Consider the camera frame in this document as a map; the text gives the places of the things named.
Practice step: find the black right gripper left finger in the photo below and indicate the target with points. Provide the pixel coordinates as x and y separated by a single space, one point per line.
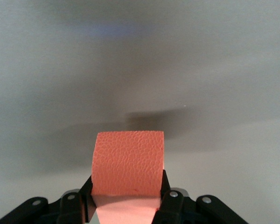
70 207

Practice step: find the orange foam block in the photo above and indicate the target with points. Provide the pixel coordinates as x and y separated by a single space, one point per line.
128 163

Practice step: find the brown table mat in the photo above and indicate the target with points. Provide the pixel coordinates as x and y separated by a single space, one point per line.
140 70

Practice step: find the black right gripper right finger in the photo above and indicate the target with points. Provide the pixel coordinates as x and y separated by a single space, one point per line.
177 210

